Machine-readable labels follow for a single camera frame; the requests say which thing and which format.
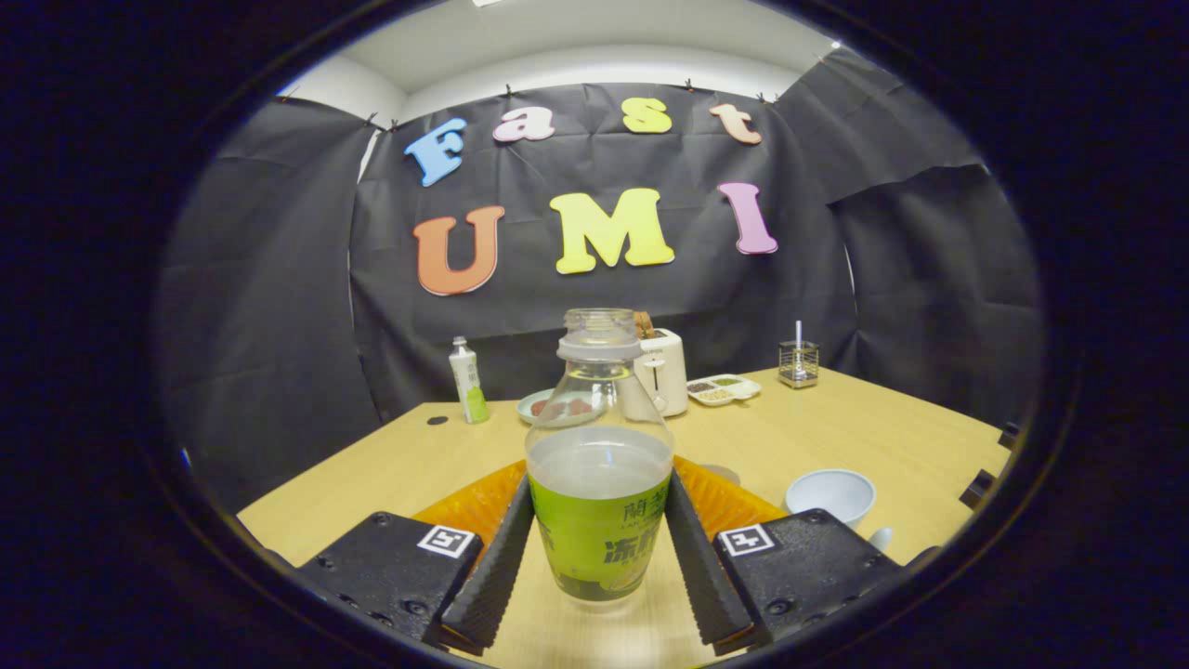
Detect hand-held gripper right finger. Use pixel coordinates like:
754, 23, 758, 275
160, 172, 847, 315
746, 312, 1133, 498
664, 455, 916, 651

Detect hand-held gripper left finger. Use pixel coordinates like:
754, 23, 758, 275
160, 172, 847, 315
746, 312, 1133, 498
295, 460, 537, 656

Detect green label juice bottle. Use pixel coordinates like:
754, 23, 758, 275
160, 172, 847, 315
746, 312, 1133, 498
525, 308, 675, 603

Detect white cup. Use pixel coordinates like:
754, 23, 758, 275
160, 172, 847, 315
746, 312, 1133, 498
785, 469, 895, 556

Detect small white green bottle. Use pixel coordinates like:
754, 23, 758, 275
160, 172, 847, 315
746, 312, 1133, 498
450, 336, 490, 425

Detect pale green plate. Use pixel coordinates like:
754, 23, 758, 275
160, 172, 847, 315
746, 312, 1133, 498
516, 388, 600, 428

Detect white divided snack tray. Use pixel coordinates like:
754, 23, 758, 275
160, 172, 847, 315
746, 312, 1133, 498
686, 374, 762, 408

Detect wooden table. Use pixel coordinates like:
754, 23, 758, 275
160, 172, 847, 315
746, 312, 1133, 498
237, 367, 1013, 669

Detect cream toaster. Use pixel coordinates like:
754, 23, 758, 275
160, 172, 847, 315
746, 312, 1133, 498
618, 328, 689, 419

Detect black backdrop cloth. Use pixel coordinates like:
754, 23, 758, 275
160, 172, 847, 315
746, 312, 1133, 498
153, 46, 1046, 512

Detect wire mesh holder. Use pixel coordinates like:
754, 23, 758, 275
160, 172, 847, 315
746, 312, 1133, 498
778, 340, 820, 389

